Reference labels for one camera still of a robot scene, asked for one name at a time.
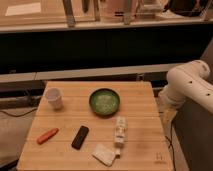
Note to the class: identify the white tube bottle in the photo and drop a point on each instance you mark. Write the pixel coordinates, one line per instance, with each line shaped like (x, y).
(119, 135)

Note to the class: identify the white paper sheet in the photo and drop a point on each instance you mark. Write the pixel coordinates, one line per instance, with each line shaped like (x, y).
(23, 9)

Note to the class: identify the green bowl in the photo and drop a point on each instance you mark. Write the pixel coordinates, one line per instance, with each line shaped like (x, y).
(104, 102)

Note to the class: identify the white folded cloth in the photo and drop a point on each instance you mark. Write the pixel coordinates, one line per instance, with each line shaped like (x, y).
(104, 154)

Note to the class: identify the black rectangular sponge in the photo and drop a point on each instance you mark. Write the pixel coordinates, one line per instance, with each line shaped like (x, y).
(80, 137)

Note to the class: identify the black bag on shelf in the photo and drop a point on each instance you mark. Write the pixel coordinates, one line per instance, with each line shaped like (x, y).
(186, 8)

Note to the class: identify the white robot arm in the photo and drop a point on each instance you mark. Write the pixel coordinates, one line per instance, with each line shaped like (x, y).
(188, 81)

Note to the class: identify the white paper cup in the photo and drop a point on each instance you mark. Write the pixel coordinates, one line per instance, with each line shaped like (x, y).
(54, 98)

